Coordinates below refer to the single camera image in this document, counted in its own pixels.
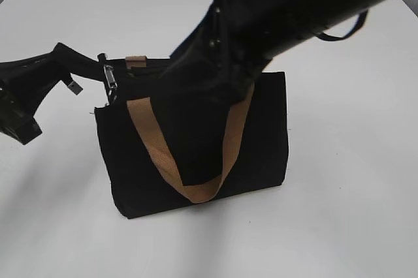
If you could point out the tan rear bag handle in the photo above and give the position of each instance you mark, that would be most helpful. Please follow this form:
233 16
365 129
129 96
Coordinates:
136 62

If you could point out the tan front bag handle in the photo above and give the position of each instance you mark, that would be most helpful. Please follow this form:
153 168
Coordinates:
152 137

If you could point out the silver zipper pull clip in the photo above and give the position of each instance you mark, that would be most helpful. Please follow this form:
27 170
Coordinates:
111 85

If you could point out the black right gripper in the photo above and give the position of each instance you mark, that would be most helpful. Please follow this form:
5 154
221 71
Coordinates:
234 42

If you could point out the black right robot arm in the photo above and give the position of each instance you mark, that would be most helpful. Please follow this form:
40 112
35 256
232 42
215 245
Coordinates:
327 13

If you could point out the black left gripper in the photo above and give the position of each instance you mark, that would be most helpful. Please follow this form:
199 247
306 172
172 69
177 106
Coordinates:
25 84

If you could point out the tan bag handle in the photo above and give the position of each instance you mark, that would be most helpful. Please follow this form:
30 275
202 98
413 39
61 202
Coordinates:
152 137
136 62

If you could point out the black canvas tote bag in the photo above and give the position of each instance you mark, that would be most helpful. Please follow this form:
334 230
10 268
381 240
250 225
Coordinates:
193 126

